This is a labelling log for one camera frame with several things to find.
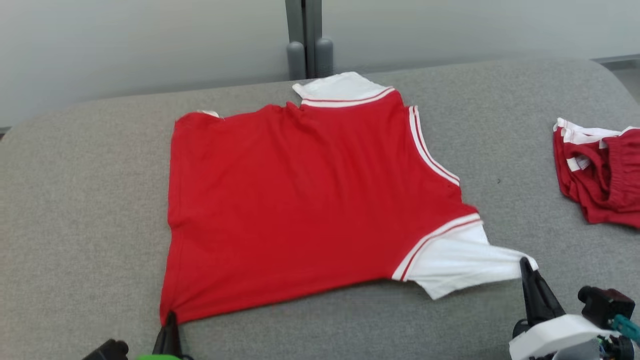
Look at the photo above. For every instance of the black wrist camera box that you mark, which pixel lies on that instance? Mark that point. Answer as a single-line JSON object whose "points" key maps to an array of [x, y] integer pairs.
{"points": [[607, 305], [107, 351]]}

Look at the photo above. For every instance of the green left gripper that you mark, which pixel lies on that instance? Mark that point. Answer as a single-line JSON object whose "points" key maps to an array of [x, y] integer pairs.
{"points": [[157, 357]]}

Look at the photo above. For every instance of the grey rounded cylinder cap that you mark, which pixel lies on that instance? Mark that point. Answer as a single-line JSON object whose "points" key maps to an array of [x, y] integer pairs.
{"points": [[324, 57], [295, 60]]}

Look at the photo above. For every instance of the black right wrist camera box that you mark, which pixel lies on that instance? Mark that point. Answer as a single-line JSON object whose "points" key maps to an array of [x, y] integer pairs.
{"points": [[607, 305]]}

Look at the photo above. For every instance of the grey metal post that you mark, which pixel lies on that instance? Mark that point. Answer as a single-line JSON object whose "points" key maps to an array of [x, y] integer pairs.
{"points": [[310, 25]]}

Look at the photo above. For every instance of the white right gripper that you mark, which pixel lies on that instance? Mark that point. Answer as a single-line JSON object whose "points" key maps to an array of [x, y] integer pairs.
{"points": [[555, 335]]}

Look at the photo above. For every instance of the red shirt with white sleeves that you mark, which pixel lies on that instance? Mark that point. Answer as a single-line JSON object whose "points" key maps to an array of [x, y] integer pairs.
{"points": [[300, 200]]}

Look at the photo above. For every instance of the red shorts with white trim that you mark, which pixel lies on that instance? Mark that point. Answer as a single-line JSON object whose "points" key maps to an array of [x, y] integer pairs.
{"points": [[615, 185]]}

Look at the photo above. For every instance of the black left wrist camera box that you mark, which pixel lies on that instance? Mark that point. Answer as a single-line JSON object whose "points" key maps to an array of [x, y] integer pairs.
{"points": [[107, 351]]}

